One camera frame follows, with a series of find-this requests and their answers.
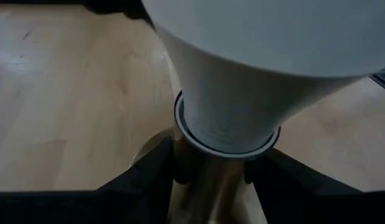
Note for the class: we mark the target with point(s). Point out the brushed metal lamp base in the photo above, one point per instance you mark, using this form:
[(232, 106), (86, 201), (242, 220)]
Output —
[(211, 186)]

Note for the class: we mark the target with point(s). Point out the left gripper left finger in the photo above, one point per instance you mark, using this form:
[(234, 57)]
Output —
[(86, 208)]

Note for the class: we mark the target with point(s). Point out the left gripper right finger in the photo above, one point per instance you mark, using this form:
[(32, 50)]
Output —
[(319, 208)]

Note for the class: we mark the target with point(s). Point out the white LED lightbulb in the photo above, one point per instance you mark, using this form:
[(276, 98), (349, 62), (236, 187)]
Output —
[(257, 46)]

